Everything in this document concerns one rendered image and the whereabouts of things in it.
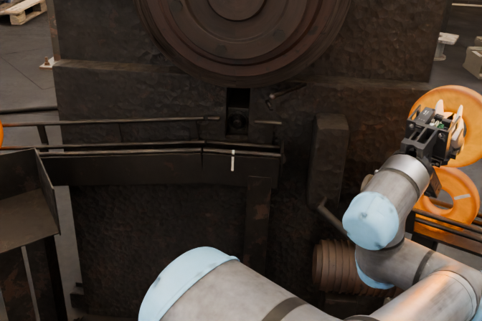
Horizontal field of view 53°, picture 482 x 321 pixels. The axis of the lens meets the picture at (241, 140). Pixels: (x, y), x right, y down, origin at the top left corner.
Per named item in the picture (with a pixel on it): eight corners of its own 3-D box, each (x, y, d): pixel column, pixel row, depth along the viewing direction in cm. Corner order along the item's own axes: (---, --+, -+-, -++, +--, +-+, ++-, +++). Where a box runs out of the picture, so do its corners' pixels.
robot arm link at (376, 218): (338, 242, 75) (337, 203, 70) (372, 199, 82) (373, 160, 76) (386, 264, 71) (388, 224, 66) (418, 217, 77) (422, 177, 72)
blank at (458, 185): (425, 232, 113) (419, 238, 111) (397, 172, 113) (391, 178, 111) (493, 221, 102) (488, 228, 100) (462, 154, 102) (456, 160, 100)
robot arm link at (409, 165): (417, 213, 77) (369, 193, 81) (429, 195, 79) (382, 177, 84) (422, 178, 72) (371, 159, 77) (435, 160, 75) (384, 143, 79)
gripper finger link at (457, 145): (472, 130, 86) (453, 158, 81) (470, 137, 87) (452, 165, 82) (445, 122, 89) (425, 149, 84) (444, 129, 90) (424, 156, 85)
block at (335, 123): (305, 188, 135) (314, 109, 124) (333, 190, 135) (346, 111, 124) (306, 211, 125) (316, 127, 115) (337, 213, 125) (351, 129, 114)
